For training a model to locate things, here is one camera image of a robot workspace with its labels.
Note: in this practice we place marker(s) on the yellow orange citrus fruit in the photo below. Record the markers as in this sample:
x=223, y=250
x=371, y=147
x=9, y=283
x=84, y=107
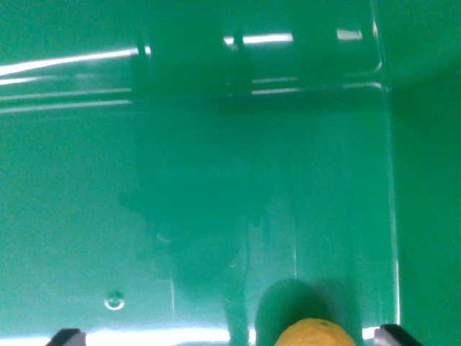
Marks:
x=315, y=333

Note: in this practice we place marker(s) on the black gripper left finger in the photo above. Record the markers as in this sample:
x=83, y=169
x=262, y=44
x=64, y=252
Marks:
x=66, y=338

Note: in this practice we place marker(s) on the green plastic bin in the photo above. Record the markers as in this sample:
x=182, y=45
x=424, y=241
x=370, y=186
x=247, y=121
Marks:
x=201, y=173

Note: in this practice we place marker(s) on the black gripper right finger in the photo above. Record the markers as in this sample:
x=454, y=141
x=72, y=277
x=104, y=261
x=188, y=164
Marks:
x=394, y=336

